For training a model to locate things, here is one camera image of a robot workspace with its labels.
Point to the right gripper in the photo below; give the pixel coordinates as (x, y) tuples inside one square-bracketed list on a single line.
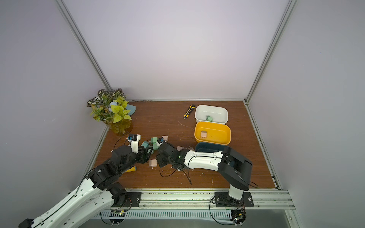
[(161, 149)]

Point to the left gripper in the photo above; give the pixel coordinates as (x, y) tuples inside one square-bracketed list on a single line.
[(142, 159)]

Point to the green plug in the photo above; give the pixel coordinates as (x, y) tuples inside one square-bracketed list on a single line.
[(154, 140), (209, 118)]

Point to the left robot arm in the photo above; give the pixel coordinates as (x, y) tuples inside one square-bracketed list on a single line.
[(98, 190)]

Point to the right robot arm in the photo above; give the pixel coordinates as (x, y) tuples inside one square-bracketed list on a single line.
[(231, 165)]

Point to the dark teal storage box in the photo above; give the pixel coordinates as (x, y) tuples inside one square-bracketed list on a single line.
[(206, 147)]

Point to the white storage box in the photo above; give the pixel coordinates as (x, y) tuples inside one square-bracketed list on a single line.
[(219, 114)]

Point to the yellow storage box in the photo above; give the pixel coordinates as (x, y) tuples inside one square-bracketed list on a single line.
[(216, 133)]

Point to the teal plug left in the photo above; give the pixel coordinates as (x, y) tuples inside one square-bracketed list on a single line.
[(145, 144)]

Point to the pink plug bottom left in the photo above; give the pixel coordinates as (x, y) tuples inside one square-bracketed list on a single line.
[(153, 163)]

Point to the pink plug upper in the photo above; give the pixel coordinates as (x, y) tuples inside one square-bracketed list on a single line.
[(165, 138)]

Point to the yellow toy shovel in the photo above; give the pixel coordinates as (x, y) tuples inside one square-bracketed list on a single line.
[(133, 169)]

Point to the light blue oval object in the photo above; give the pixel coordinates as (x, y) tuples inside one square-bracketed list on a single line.
[(131, 108)]

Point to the artificial plant in amber vase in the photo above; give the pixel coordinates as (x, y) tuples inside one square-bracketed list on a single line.
[(110, 107)]

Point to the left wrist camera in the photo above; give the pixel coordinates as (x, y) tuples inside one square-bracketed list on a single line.
[(134, 142)]

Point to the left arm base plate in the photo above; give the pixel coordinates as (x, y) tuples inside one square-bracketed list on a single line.
[(130, 199)]

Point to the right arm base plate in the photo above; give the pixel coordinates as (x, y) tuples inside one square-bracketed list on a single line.
[(222, 199)]

